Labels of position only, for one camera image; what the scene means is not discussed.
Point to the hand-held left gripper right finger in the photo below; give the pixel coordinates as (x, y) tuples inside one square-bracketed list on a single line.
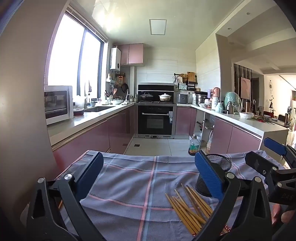
[(208, 175)]

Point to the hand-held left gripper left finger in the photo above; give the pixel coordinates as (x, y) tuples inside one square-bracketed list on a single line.
[(90, 172)]

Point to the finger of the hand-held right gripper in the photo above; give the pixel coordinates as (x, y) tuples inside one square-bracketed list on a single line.
[(274, 146), (257, 162)]

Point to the black mesh utensil cup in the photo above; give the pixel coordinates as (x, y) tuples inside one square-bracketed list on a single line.
[(222, 165)]

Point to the set of wooden chopsticks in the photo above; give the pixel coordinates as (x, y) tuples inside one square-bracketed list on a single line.
[(185, 213)]

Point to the person's right hand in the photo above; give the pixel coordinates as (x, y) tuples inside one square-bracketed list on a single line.
[(286, 216)]

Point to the plastic cooking oil bottle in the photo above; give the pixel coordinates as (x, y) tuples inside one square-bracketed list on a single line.
[(193, 147)]

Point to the pink peninsula base cabinets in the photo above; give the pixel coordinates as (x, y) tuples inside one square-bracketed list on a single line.
[(231, 136)]

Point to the pink sink base cabinets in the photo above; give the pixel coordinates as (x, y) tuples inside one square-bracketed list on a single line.
[(97, 134)]

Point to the white bowl with plastic wrap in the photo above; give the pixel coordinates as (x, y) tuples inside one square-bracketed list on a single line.
[(246, 115)]

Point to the grey plaid tablecloth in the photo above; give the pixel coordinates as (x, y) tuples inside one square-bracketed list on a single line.
[(138, 180)]

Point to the steel thermos bottle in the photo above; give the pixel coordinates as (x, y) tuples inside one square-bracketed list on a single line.
[(229, 109)]

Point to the dark red bowl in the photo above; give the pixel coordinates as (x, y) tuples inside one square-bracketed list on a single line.
[(78, 112)]

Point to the steel kitchen sink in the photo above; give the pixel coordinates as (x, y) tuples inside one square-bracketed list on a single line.
[(98, 109)]

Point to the pale green bottle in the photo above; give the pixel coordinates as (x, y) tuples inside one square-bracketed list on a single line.
[(219, 108)]

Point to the white countertop oven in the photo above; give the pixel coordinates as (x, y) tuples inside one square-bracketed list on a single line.
[(68, 102)]

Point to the white patterned dish bowl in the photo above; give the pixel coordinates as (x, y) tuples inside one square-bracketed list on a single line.
[(117, 102)]

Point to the black integrated stove oven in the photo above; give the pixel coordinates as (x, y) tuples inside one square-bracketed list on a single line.
[(155, 120)]

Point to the stainless steamer pot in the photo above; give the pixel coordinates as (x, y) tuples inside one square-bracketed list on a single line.
[(200, 98)]

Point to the pink electric kettle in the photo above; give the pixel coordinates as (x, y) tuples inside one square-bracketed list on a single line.
[(217, 93)]

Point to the silver rice cooker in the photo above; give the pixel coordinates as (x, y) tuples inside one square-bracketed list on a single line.
[(182, 99)]

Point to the silver refrigerator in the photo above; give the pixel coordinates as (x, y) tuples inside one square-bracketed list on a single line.
[(23, 115)]

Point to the white casserole pot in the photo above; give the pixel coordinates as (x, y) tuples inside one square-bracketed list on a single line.
[(165, 97)]

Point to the hanging black frying pan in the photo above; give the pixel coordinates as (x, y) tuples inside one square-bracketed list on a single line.
[(125, 88)]

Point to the black wok with glass lid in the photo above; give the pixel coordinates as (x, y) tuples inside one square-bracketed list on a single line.
[(146, 96)]

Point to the large kitchen window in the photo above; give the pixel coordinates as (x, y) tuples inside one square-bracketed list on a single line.
[(67, 58)]

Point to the square ceiling light panel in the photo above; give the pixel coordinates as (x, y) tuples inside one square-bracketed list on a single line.
[(158, 27)]

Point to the framed wall picture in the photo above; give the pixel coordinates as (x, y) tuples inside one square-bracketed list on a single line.
[(245, 88)]

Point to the black wall storage rack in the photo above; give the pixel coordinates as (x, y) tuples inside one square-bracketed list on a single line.
[(190, 84)]

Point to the white wall water heater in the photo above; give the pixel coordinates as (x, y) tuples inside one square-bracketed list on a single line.
[(115, 59)]

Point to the pink wall cabinet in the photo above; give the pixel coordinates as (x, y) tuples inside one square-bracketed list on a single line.
[(131, 54)]

